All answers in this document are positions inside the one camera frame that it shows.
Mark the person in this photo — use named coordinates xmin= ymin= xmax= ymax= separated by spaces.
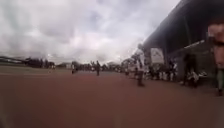
xmin=180 ymin=52 xmax=201 ymax=89
xmin=94 ymin=60 xmax=102 ymax=77
xmin=207 ymin=22 xmax=224 ymax=98
xmin=134 ymin=49 xmax=148 ymax=88

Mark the red-brown track ground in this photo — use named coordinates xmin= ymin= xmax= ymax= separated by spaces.
xmin=0 ymin=65 xmax=224 ymax=128

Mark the white banner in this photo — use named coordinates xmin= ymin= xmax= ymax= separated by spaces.
xmin=150 ymin=47 xmax=165 ymax=65

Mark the group of people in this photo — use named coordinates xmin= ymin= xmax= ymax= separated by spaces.
xmin=146 ymin=59 xmax=180 ymax=83

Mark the row of trees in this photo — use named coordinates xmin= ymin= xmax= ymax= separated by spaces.
xmin=0 ymin=55 xmax=122 ymax=72

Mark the dark grandstand building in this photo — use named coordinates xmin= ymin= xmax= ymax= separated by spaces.
xmin=142 ymin=0 xmax=224 ymax=80

